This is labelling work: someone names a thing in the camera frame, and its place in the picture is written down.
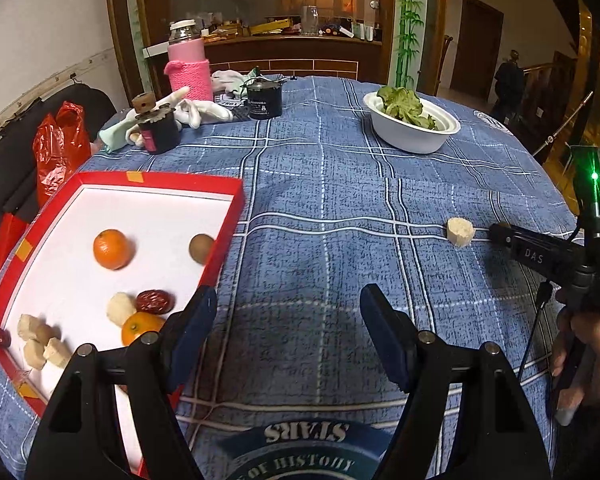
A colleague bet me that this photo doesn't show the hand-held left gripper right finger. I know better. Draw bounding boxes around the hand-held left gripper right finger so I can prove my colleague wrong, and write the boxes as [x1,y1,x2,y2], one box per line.
[360,283,551,480]

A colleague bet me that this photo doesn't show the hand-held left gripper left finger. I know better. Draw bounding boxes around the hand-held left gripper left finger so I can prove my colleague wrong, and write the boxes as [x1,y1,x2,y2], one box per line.
[25,285,218,480]

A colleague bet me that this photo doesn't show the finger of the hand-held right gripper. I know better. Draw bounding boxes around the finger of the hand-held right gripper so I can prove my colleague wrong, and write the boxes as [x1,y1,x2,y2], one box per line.
[489,224,586,283]

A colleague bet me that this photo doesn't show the small orange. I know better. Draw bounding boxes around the small orange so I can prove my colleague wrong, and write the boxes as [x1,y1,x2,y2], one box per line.
[121,311,166,347]

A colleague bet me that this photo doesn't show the white cake piece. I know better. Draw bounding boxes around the white cake piece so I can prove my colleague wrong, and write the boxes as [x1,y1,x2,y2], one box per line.
[107,292,138,326]
[446,217,476,248]

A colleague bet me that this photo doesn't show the brown kiwi fruit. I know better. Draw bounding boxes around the brown kiwi fruit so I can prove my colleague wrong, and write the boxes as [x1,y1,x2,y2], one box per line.
[188,233,216,266]

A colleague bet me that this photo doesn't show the large orange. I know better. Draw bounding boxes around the large orange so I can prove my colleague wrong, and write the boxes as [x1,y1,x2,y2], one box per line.
[93,229,133,271]

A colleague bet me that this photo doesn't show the red gift box white inside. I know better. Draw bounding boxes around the red gift box white inside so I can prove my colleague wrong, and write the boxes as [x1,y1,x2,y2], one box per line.
[0,171,245,478]

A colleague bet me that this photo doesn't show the white bowl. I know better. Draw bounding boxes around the white bowl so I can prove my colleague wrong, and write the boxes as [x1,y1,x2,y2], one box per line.
[363,91,462,154]

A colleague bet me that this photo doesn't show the green leafy vegetables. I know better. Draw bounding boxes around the green leafy vegetables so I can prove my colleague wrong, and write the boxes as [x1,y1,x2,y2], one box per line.
[376,86,438,131]

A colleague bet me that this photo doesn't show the black cup with brown cork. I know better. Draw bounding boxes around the black cup with brown cork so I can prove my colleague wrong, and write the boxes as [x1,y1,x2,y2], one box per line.
[132,92,182,156]

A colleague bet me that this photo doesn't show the red cardboard box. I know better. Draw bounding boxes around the red cardboard box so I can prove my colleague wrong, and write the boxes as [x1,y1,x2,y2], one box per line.
[0,212,28,286]

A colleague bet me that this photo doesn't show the mint green glove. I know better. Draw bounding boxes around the mint green glove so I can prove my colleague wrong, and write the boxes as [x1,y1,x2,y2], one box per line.
[98,117,143,153]

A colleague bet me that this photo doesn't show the dark wooden chair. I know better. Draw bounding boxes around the dark wooden chair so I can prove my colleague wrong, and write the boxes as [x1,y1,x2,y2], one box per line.
[437,35,453,91]

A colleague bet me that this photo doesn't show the white gloves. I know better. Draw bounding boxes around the white gloves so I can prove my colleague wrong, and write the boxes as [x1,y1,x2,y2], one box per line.
[172,85,235,128]

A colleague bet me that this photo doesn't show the dark wooden door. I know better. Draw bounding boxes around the dark wooden door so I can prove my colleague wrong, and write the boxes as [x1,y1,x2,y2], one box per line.
[452,0,505,101]

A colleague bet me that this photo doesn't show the red plastic bag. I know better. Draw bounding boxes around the red plastic bag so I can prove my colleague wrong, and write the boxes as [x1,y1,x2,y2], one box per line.
[32,101,92,208]

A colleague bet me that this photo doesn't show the black printed canister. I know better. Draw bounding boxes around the black printed canister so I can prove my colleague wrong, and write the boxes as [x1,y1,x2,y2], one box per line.
[245,80,284,121]

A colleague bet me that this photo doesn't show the black sofa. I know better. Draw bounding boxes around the black sofa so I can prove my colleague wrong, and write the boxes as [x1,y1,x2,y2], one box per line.
[0,82,118,281]

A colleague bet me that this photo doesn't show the white and green cloth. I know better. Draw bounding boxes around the white and green cloth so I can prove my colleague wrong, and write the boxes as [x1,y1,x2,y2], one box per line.
[211,69,261,98]

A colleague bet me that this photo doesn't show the pink knit-sleeved bottle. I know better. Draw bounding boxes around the pink knit-sleeved bottle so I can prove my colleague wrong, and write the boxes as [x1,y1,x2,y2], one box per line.
[164,19,214,103]

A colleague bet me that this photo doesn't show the bamboo print panel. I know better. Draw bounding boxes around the bamboo print panel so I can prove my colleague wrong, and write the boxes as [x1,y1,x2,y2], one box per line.
[392,0,426,93]

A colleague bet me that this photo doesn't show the wooden sideboard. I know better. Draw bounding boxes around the wooden sideboard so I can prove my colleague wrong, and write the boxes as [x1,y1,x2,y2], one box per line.
[142,25,383,78]

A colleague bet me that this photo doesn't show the black cable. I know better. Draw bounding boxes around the black cable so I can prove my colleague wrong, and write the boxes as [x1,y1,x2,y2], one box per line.
[517,282,553,381]

